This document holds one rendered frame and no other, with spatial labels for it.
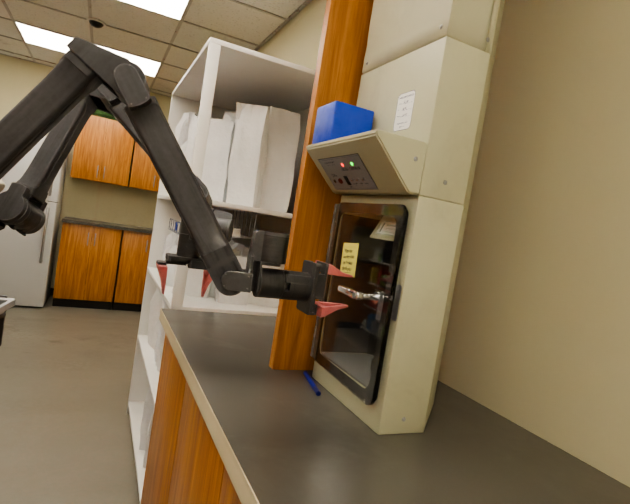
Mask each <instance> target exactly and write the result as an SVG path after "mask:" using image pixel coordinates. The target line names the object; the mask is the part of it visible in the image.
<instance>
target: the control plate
mask: <svg viewBox="0 0 630 504"><path fill-rule="evenodd" d="M318 161H319V163H320V164H321V166H322V167H323V169H324V171H325V172H326V174H327V176H328V177H329V179H330V181H331V182H332V184H333V185H334V187H335V189H336V190H368V189H378V188H377V186H376V184H375V182H374V181H373V179H372V177H371V175H370V174H369V172H368V170H367V168H366V167H365V165H364V163H363V161H362V160H361V158H360V156H359V154H358V153H356V154H350V155H343V156H337V157H331V158H324V159H318ZM350 162H352V163H353V164H354V166H352V165H351V164H350ZM341 163H343V164H344V167H343V166H342V165H341ZM343 176H347V177H348V179H349V181H350V183H351V184H352V185H348V184H347V182H346V181H345V179H344V177H343ZM357 177H358V178H359V179H360V181H357V180H356V179H357ZM363 177H364V178H365V179H366V180H365V181H363V180H362V179H363ZM339 178H340V179H341V180H342V181H343V183H342V184H341V183H339V181H338V179H339ZM352 178H354V180H355V181H351V179H352ZM334 179H335V180H336V182H337V183H335V182H334Z"/></svg>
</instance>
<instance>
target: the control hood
mask: <svg viewBox="0 0 630 504"><path fill-rule="evenodd" d="M306 148H307V152H308V153H309V155H310V156H311V158H312V160H313V161H314V163H315V164H316V166H317V168H318V169H319V171H320V173H321V174H322V176H323V177H324V179H325V181H326V182H327V184H328V186H329V187H330V189H331V190H332V192H334V193H335V194H340V195H417V194H419V189H420V183H421V177H422V171H423V166H424V160H425V154H426V148H427V144H426V142H422V141H419V140H415V139H411V138H408V137H404V136H401V135H397V134H393V133H390V132H386V131H383V130H379V129H376V130H371V131H367V132H363V133H359V134H354V135H350V136H346V137H341V138H337V139H333V140H328V141H324V142H320V143H316V144H311V145H308V146H306ZM356 153H358V154H359V156H360V158H361V160H362V161H363V163H364V165H365V167H366V168H367V170H368V172H369V174H370V175H371V177H372V179H373V181H374V182H375V184H376V186H377V188H378V189H368V190H336V189H335V187H334V185H333V184H332V182H331V181H330V179H329V177H328V176H327V174H326V172H325V171H324V169H323V167H322V166H321V164H320V163H319V161H318V159H324V158H331V157H337V156H343V155H350V154H356Z"/></svg>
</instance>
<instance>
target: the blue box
mask: <svg viewBox="0 0 630 504"><path fill-rule="evenodd" d="M373 118H374V111H371V110H367V109H364V108H361V107H357V106H354V105H351V104H347V103H344V102H340V101H334V102H332V103H329V104H326V105H324V106H321V107H319V108H318V110H317V116H316V119H315V120H316V122H315V129H314V135H313V141H312V144H316V143H320V142H324V141H328V140H333V139H337V138H341V137H346V136H350V135H354V134H359V133H363V132H367V131H371V130H372V124H373Z"/></svg>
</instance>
